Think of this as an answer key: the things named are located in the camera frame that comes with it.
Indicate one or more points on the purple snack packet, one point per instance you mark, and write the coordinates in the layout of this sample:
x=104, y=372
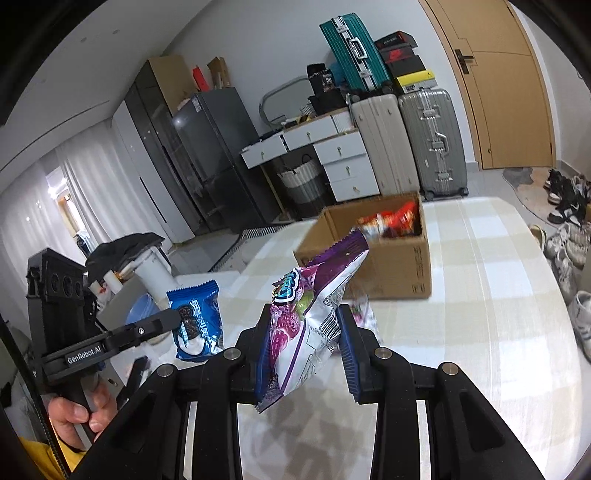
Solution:
x=314, y=286

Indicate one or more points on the black paper bag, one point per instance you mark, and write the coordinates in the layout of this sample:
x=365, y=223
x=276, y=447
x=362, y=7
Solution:
x=323, y=77

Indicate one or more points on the scattered shoes pile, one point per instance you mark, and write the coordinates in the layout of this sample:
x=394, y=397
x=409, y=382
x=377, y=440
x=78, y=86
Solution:
x=568, y=240

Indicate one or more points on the small teal box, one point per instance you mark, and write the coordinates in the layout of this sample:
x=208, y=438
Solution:
x=338, y=74

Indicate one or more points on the large red snack packet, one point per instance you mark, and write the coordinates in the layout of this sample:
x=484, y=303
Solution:
x=402, y=218

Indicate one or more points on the brown cardboard box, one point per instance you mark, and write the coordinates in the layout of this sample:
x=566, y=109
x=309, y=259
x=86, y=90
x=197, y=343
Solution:
x=397, y=272
x=219, y=73

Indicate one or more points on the silver suitcase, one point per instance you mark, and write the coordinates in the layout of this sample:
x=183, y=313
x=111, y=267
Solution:
x=434, y=143

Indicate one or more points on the person's left hand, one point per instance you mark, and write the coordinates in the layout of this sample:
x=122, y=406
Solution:
x=69, y=417

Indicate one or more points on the teal suitcase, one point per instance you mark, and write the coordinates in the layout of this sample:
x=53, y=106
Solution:
x=355, y=50

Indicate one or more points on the blue bowl stack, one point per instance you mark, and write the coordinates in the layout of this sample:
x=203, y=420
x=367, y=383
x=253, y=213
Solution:
x=143, y=314

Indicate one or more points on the dark glass cabinet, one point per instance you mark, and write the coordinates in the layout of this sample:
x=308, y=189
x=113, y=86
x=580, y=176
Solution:
x=157, y=152

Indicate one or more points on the red paper bag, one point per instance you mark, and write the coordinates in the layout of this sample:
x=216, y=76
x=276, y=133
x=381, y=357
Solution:
x=201, y=79

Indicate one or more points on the black red shoe box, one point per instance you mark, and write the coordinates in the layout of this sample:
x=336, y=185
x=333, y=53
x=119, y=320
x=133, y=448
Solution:
x=402, y=54

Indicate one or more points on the black storage box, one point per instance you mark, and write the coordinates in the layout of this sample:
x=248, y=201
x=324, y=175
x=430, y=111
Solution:
x=328, y=102

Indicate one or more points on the wooden door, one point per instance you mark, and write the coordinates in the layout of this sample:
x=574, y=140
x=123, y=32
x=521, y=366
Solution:
x=498, y=92

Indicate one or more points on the blue cookie packet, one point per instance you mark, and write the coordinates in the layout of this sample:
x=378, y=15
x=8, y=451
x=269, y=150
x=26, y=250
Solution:
x=196, y=318

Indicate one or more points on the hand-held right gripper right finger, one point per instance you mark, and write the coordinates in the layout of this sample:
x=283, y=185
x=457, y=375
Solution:
x=353, y=355

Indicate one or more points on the flat brown cardboard box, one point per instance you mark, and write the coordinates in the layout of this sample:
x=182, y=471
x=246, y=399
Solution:
x=219, y=73

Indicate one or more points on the red barcode snack packet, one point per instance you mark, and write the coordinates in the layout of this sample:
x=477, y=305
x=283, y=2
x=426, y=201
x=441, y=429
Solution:
x=376, y=226

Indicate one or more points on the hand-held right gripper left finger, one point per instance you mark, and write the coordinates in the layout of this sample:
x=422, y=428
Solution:
x=264, y=360

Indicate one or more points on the white drawer desk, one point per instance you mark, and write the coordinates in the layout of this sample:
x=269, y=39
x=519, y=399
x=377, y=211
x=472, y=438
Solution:
x=346, y=166

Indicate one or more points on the grey refrigerator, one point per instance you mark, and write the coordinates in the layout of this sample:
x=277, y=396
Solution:
x=221, y=157

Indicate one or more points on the checked tablecloth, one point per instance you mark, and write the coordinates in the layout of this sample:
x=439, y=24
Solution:
x=485, y=300

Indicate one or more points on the white marble side table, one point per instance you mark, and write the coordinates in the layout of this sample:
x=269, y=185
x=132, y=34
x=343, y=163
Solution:
x=226, y=286

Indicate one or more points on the white curtain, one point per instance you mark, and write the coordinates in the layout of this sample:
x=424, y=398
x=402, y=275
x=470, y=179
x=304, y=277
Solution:
x=41, y=221

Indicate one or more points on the patterned floor rug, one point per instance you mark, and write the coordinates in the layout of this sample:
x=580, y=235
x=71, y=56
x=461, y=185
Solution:
x=249, y=244

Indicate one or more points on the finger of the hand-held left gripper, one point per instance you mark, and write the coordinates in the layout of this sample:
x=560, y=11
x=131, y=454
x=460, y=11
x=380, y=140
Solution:
x=137, y=374
x=143, y=330

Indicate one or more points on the yellow black shoe box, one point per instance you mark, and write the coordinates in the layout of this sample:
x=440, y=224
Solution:
x=418, y=82

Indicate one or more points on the woven laundry basket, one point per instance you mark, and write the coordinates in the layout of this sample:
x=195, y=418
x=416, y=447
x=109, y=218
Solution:
x=302, y=189

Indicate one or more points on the irregular door mat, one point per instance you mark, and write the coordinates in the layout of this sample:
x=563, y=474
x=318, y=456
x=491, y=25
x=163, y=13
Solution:
x=531, y=189

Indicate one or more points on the white cylindrical bin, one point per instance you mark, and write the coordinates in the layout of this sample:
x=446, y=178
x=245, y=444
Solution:
x=154, y=277

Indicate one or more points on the dark cloth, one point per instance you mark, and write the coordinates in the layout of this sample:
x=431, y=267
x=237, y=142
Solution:
x=124, y=251

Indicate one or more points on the white suitcase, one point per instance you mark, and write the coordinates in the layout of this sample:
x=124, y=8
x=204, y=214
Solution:
x=383, y=143

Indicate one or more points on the person's left forearm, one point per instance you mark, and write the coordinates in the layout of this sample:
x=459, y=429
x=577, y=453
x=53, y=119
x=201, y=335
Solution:
x=51, y=461

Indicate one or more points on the grey arched mirror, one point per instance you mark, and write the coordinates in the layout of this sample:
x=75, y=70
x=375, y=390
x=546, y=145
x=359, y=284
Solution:
x=272, y=94

